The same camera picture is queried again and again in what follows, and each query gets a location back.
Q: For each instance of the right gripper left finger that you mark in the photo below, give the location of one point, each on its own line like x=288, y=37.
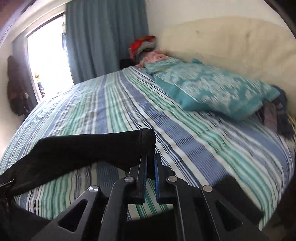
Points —
x=95, y=215

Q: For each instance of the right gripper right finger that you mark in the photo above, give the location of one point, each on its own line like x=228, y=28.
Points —
x=219, y=212

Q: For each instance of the black pants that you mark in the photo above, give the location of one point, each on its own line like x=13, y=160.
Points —
x=53, y=157

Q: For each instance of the striped bed sheet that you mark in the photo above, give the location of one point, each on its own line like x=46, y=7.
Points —
x=201, y=148

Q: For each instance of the dark clothes by pillow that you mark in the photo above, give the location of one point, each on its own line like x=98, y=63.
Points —
x=274, y=115

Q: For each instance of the teal patterned pillow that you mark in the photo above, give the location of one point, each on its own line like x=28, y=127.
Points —
x=199, y=87

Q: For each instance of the dark hanging clothes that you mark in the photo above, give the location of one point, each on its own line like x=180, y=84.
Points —
x=17, y=92

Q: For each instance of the pink garment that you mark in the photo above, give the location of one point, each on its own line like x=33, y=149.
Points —
x=152, y=57

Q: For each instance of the red clothes pile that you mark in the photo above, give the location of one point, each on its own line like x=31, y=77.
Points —
x=140, y=45

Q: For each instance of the cream headboard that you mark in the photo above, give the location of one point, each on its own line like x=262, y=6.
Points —
x=247, y=46

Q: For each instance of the blue curtain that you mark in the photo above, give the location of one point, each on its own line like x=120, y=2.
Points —
x=99, y=34

